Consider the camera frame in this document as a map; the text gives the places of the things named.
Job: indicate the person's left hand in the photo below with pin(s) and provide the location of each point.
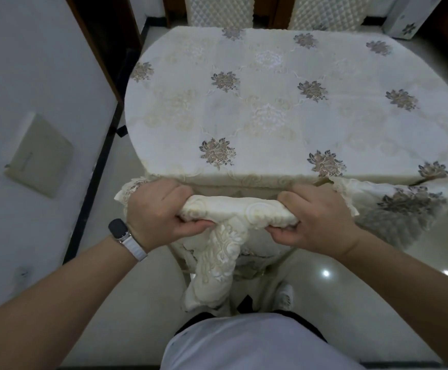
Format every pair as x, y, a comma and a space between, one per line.
154, 215

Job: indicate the person's right hand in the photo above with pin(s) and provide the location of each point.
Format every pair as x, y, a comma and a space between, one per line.
324, 223

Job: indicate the cream quilted cover chair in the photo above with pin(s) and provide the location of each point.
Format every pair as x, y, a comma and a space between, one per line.
216, 265
328, 13
401, 215
220, 11

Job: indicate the person's left forearm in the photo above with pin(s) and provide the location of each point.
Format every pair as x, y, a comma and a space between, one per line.
54, 304

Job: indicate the person's right forearm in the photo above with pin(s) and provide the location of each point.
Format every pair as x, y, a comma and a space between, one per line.
412, 289

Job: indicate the smartwatch with white band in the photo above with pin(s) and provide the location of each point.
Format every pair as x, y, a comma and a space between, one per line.
131, 242

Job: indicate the black baseboard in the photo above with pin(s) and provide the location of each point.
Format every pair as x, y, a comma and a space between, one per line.
89, 196

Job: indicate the white right sneaker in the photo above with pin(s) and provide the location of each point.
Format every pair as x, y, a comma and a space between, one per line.
285, 298

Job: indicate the black trousers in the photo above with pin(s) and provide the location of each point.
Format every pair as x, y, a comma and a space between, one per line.
197, 319

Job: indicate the table with cream floral tablecloth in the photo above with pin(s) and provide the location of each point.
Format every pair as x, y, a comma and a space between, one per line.
266, 111

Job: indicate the white shirt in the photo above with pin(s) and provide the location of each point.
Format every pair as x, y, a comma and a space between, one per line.
254, 342

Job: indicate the tall brown wooden cabinet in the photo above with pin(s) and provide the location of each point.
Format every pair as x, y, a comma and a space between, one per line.
264, 7

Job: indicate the white standing appliance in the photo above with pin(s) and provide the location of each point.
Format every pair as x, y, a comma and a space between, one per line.
412, 15

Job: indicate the beige wall panel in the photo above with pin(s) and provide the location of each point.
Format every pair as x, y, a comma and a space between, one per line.
39, 157

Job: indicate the brown wooden door frame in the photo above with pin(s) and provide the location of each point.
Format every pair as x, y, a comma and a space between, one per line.
96, 50

